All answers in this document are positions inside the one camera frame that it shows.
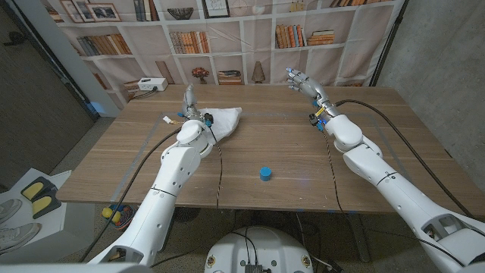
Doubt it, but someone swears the grey sneaker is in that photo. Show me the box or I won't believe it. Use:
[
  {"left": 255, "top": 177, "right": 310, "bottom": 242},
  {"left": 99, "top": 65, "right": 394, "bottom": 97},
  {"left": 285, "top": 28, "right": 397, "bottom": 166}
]
[
  {"left": 0, "top": 222, "right": 42, "bottom": 255},
  {"left": 0, "top": 198, "right": 23, "bottom": 224}
]

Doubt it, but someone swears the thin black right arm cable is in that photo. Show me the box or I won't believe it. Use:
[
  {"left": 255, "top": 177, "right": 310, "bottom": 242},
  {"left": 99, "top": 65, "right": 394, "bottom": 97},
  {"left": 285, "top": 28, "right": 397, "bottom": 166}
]
[{"left": 321, "top": 130, "right": 466, "bottom": 268}]

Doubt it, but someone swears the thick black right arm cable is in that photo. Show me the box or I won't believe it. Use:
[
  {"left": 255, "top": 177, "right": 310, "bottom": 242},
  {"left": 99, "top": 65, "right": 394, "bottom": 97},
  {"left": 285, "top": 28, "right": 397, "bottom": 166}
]
[{"left": 333, "top": 99, "right": 474, "bottom": 219}]

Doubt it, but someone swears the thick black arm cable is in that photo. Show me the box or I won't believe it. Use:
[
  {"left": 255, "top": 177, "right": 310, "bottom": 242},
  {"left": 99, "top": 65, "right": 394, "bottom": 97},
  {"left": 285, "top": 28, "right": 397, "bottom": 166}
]
[
  {"left": 77, "top": 127, "right": 183, "bottom": 263},
  {"left": 333, "top": 99, "right": 474, "bottom": 219}
]

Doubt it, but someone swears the white floor platform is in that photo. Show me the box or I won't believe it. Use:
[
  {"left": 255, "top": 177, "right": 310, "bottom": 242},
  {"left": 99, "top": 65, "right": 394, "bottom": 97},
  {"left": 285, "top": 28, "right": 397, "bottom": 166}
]
[{"left": 0, "top": 168, "right": 73, "bottom": 262}]

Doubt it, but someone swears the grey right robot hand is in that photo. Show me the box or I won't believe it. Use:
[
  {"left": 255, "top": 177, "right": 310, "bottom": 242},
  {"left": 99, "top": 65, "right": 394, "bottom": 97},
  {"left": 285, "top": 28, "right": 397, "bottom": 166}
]
[{"left": 286, "top": 67, "right": 341, "bottom": 118}]

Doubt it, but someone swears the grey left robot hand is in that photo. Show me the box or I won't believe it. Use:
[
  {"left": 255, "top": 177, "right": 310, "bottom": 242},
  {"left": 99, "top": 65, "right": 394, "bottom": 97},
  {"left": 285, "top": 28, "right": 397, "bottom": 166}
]
[{"left": 180, "top": 83, "right": 208, "bottom": 122}]

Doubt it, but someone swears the white power strip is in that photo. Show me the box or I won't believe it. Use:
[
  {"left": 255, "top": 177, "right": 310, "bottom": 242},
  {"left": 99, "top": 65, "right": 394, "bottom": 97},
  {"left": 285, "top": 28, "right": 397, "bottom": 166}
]
[{"left": 136, "top": 77, "right": 169, "bottom": 93}]

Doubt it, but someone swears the bowl of toy fruit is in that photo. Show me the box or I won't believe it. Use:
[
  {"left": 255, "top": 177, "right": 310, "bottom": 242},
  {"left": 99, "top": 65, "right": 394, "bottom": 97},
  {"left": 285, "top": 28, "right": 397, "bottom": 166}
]
[{"left": 100, "top": 204, "right": 138, "bottom": 231}]

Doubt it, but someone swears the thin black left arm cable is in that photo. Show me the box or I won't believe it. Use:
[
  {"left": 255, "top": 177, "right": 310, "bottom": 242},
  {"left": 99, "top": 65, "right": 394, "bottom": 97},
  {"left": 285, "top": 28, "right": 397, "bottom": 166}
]
[{"left": 149, "top": 123, "right": 224, "bottom": 268}]

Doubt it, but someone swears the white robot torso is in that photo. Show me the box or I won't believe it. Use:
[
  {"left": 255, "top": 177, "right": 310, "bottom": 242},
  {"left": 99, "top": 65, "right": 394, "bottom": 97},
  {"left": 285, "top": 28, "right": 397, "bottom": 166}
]
[{"left": 204, "top": 226, "right": 314, "bottom": 273}]

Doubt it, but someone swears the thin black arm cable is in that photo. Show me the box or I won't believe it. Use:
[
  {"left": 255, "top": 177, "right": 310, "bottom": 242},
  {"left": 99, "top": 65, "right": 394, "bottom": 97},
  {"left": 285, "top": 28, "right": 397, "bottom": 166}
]
[
  {"left": 149, "top": 123, "right": 224, "bottom": 268},
  {"left": 321, "top": 130, "right": 466, "bottom": 268}
]

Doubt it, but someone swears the printed bookshelf backdrop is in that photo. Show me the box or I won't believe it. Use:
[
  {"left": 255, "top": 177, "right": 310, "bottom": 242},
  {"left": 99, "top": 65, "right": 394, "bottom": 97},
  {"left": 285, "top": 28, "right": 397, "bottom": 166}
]
[{"left": 39, "top": 0, "right": 406, "bottom": 111}]

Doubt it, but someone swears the yellow black foot pedal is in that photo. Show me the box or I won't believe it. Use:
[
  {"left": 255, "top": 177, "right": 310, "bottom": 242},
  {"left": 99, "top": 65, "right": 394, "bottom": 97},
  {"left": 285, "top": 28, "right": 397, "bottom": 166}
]
[
  {"left": 30, "top": 193, "right": 62, "bottom": 220},
  {"left": 20, "top": 176, "right": 58, "bottom": 202}
]

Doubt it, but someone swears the black door handle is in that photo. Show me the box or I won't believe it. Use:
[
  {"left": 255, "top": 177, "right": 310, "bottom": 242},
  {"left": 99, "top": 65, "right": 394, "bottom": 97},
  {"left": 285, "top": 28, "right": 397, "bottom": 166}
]
[{"left": 3, "top": 30, "right": 27, "bottom": 47}]

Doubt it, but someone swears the black backdrop stand pole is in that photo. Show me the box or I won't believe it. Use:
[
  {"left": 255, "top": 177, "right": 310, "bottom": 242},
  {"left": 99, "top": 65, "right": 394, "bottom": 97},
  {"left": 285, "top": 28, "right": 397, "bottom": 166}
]
[{"left": 369, "top": 0, "right": 411, "bottom": 88}]

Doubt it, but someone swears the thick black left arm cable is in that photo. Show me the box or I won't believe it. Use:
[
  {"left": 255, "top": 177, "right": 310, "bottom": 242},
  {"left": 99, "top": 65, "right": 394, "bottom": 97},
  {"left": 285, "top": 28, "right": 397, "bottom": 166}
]
[{"left": 77, "top": 127, "right": 183, "bottom": 263}]

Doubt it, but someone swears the white cloth napkin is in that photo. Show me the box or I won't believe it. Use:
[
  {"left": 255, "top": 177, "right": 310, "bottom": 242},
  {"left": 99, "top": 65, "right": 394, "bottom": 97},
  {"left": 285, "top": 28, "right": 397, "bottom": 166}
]
[{"left": 199, "top": 106, "right": 243, "bottom": 143}]

